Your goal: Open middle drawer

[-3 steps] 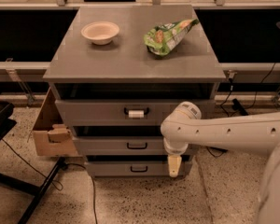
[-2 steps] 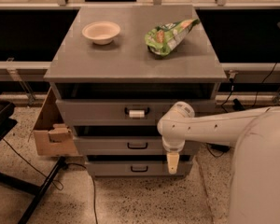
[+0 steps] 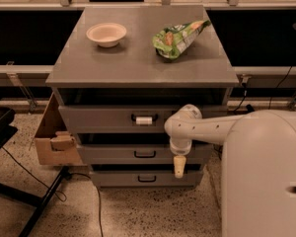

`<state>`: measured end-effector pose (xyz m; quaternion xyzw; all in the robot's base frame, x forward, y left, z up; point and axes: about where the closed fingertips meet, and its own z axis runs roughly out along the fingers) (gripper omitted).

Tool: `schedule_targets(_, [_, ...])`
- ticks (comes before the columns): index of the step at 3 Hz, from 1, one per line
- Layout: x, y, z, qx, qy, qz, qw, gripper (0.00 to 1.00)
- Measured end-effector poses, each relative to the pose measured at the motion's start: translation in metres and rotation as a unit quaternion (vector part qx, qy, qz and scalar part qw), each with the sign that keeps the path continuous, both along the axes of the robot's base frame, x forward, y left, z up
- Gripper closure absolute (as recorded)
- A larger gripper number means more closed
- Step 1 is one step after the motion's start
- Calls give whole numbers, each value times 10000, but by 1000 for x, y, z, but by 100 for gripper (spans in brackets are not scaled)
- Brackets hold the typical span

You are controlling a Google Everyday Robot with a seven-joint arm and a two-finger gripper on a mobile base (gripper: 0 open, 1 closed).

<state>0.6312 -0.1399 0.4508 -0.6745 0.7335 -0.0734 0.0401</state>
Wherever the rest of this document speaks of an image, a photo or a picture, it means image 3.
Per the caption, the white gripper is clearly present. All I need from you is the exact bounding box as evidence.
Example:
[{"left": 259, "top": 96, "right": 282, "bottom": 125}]
[{"left": 170, "top": 138, "right": 192, "bottom": 179}]

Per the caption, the grey drawer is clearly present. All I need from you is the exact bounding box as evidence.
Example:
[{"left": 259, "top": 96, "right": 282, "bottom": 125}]
[
  {"left": 57, "top": 104, "right": 229, "bottom": 134},
  {"left": 76, "top": 143, "right": 214, "bottom": 166},
  {"left": 91, "top": 171, "right": 203, "bottom": 188}
]

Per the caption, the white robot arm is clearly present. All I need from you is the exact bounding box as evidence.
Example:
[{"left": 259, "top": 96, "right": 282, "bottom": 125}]
[{"left": 165, "top": 105, "right": 296, "bottom": 237}]

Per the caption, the grey bottom drawer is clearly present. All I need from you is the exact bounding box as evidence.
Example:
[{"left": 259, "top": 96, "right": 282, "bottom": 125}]
[{"left": 91, "top": 171, "right": 203, "bottom": 188}]

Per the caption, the grey drawer cabinet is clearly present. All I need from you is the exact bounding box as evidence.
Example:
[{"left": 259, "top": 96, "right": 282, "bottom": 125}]
[{"left": 46, "top": 5, "right": 238, "bottom": 175}]

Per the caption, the grey top drawer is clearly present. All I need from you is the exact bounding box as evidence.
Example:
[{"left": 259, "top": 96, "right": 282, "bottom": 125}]
[{"left": 57, "top": 104, "right": 229, "bottom": 134}]

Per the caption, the black stand leg right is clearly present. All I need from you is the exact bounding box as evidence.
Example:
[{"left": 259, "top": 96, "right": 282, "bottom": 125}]
[{"left": 246, "top": 104, "right": 255, "bottom": 113}]

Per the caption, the green chip bag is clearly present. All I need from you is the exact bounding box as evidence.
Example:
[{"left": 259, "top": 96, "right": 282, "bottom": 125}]
[{"left": 152, "top": 20, "right": 211, "bottom": 60}]

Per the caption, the brown cardboard box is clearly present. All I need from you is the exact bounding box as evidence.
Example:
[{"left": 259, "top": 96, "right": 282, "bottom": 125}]
[{"left": 35, "top": 95, "right": 83, "bottom": 166}]

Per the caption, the white paper bowl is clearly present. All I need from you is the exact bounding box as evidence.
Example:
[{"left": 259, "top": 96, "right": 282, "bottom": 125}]
[{"left": 86, "top": 23, "right": 127, "bottom": 48}]

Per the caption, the black stand left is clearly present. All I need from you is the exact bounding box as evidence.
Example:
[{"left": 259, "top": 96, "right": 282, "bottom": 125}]
[{"left": 0, "top": 114, "right": 70, "bottom": 237}]

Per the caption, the black power adapter cable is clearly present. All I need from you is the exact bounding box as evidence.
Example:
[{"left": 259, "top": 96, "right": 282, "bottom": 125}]
[{"left": 212, "top": 82, "right": 251, "bottom": 160}]

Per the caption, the black floor cable left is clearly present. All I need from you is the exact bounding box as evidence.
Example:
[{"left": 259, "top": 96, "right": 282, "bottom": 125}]
[{"left": 0, "top": 135, "right": 105, "bottom": 237}]

